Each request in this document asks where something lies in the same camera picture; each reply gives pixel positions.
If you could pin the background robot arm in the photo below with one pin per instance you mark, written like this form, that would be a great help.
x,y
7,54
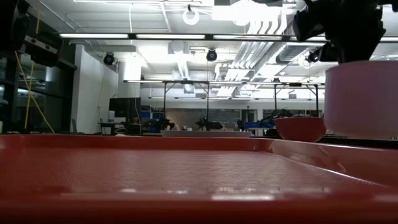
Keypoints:
x,y
206,124
160,124

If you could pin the black ceiling spotlight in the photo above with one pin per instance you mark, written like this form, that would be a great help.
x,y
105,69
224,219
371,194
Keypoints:
x,y
312,57
211,55
109,58

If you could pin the black background monitor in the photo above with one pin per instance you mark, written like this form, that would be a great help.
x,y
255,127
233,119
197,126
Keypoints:
x,y
124,107

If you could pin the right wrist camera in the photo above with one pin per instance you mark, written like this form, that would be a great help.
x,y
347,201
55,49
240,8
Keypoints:
x,y
309,26

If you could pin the white bucket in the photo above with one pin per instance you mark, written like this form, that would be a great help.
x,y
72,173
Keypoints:
x,y
111,116

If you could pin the red plastic tray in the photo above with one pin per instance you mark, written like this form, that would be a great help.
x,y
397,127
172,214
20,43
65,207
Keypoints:
x,y
155,168

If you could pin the pink ribbed mug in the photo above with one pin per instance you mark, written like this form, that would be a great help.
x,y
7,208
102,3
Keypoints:
x,y
360,99

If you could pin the magenta bowl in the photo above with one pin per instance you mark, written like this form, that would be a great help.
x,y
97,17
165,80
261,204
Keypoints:
x,y
300,129

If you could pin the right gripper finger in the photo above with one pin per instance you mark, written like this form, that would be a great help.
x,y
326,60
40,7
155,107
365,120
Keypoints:
x,y
354,53

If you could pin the blue storage bin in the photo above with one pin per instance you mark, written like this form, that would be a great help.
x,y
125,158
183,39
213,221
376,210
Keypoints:
x,y
255,125

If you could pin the black background station frame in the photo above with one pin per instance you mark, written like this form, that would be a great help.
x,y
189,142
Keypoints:
x,y
207,99
275,99

